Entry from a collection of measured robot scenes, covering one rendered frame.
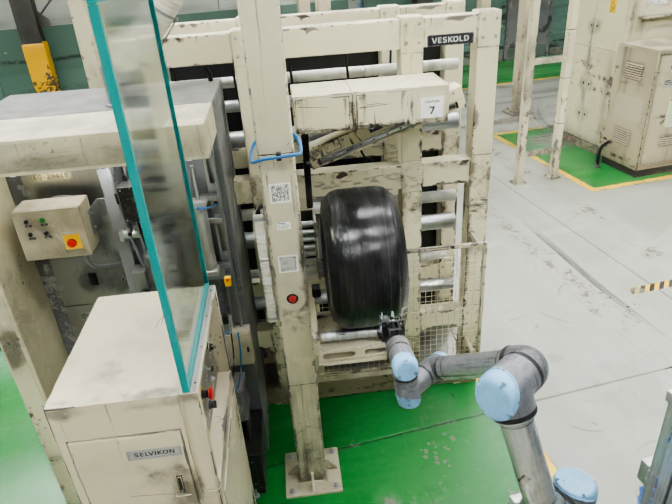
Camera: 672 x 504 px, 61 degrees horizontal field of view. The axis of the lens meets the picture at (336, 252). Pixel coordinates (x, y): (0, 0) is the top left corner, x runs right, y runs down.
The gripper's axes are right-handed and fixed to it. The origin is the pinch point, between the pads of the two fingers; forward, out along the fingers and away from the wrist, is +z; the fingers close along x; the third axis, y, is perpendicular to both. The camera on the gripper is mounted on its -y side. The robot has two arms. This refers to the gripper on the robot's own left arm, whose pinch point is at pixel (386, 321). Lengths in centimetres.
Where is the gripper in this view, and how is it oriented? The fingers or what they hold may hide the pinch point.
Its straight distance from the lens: 202.8
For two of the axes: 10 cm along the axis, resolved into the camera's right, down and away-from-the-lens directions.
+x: -9.9, 1.0, -0.6
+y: -0.7, -9.3, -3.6
